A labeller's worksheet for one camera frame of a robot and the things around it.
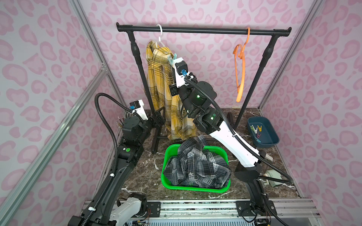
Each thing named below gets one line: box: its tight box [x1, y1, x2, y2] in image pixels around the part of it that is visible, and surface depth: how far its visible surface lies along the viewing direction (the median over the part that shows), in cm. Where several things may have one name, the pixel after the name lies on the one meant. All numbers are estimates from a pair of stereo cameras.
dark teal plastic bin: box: [246, 116, 280, 148], surface depth 105 cm
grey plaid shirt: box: [163, 135, 232, 189], surface depth 77 cm
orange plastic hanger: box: [232, 27, 251, 103], surface depth 55 cm
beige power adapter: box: [263, 169, 284, 187], surface depth 82 cm
